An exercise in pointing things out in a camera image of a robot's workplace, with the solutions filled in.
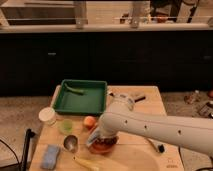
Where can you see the grey towel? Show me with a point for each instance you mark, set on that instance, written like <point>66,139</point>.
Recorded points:
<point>93,137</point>

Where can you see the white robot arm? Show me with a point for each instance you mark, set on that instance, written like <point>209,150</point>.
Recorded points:
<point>192,133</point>

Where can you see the green plastic cup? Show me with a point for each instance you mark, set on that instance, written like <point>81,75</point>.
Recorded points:
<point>65,126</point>

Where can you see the small metal cup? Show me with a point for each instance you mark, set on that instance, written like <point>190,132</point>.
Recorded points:
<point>71,143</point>

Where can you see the green plastic tray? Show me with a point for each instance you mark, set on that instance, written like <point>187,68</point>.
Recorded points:
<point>92,102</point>

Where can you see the green vegetable toy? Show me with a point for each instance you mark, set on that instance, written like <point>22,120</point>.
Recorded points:
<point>74,90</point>

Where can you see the orange fruit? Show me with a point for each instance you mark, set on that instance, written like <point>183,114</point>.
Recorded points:
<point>89,122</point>

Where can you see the dark grapes bunch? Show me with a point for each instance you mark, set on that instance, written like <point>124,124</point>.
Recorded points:
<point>107,141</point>

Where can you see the orange bowl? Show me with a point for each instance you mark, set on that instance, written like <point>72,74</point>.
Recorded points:
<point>98,148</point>

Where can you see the white lidded jar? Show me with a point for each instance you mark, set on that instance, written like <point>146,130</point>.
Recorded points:
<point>47,115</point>

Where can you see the yellow banana toy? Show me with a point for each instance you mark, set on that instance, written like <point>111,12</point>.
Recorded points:
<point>86,163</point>

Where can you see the blue sponge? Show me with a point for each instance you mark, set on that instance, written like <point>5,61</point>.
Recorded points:
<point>50,156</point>

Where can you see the black chair frame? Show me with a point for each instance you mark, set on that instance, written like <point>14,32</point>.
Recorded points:
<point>22,163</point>

